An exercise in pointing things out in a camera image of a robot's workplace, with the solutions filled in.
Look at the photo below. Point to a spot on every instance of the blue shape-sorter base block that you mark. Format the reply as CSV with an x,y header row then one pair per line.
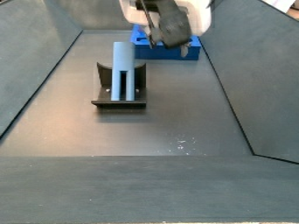
x,y
159,52

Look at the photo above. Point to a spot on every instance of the light blue square-circle object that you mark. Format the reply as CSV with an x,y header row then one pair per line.
x,y
123,65

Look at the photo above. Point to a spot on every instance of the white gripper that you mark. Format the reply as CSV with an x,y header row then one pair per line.
x,y
197,10

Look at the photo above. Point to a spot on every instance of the black curved fixture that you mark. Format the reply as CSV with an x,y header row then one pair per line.
x,y
104,102

